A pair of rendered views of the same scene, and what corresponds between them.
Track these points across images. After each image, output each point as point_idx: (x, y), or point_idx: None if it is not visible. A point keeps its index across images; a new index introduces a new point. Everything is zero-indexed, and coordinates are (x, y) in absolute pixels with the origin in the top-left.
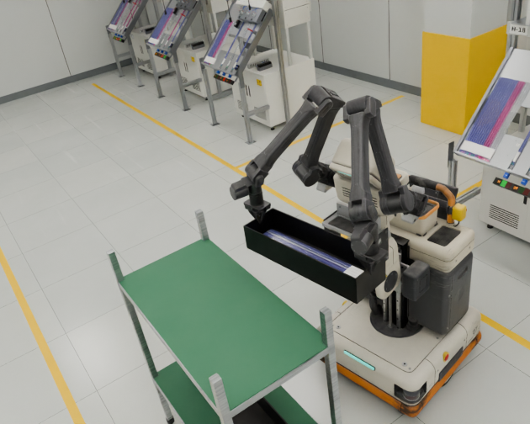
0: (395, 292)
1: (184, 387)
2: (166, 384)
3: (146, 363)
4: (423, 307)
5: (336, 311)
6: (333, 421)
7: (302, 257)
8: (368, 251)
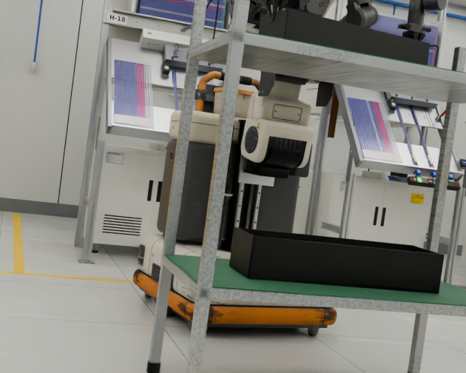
0: (252, 198)
1: (259, 283)
2: (240, 286)
3: (210, 248)
4: (273, 213)
5: (185, 254)
6: (439, 217)
7: (372, 33)
8: (423, 21)
